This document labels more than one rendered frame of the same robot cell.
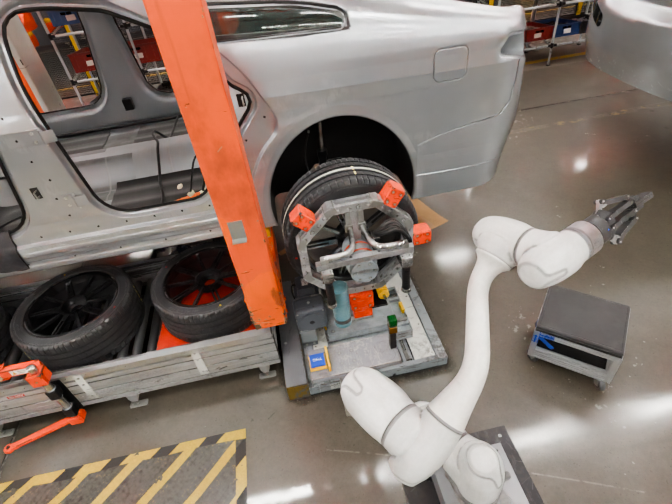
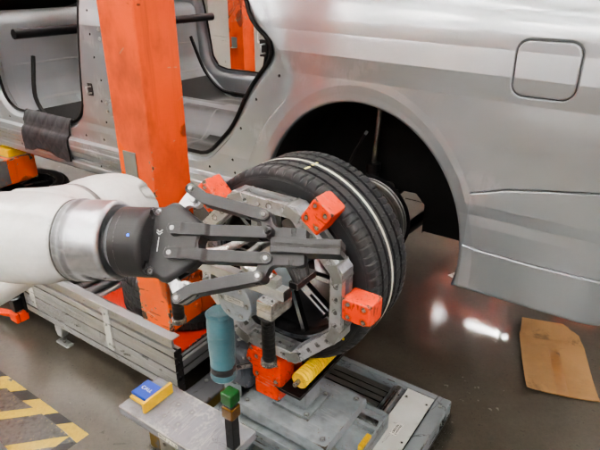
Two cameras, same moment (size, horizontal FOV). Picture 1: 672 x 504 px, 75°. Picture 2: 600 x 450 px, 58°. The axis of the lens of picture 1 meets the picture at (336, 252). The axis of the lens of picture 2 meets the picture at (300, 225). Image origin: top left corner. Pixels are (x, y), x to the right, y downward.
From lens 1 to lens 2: 1.31 m
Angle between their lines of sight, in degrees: 37
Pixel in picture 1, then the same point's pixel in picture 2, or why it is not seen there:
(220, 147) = (121, 48)
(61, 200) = (104, 104)
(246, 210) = (140, 142)
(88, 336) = not seen: hidden behind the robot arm
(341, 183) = (273, 170)
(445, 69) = (535, 77)
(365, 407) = not seen: outside the picture
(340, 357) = (172, 409)
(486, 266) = not seen: hidden behind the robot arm
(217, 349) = (125, 325)
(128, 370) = (58, 293)
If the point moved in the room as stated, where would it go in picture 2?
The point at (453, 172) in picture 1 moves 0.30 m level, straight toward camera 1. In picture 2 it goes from (529, 271) to (458, 298)
